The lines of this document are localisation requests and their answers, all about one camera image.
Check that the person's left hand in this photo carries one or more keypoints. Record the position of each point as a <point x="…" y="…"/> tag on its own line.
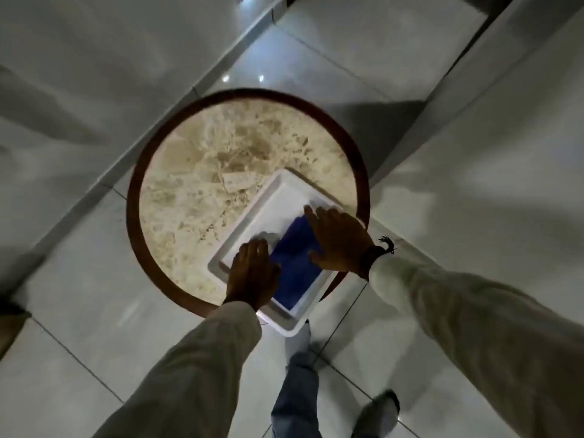
<point x="251" y="278"/>

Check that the person's right hand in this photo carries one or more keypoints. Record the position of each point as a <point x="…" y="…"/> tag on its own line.
<point x="342" y="244"/>

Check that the person's left fingers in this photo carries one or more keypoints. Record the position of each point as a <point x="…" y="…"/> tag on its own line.
<point x="253" y="249"/>

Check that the person's right thumb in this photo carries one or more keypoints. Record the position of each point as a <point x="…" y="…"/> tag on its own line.
<point x="318" y="259"/>

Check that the blue cloth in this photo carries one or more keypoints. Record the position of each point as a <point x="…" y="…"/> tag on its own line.
<point x="296" y="278"/>

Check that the person's left forearm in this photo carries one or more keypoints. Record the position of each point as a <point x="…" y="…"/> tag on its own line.
<point x="191" y="374"/>

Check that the person's right forearm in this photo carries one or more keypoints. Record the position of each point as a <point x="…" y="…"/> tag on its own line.
<point x="479" y="332"/>

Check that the white rectangular tray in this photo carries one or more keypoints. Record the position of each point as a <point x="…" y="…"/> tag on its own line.
<point x="273" y="209"/>

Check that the black wrist thread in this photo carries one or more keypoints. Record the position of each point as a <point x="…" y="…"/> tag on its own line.
<point x="370" y="256"/>

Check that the round marble table wooden rim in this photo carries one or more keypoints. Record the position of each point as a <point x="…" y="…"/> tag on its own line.
<point x="200" y="177"/>

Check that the person's blue jeans leg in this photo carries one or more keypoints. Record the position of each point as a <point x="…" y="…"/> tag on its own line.
<point x="296" y="396"/>

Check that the brown wooden furniture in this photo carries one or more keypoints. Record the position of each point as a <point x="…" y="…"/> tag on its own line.
<point x="11" y="328"/>

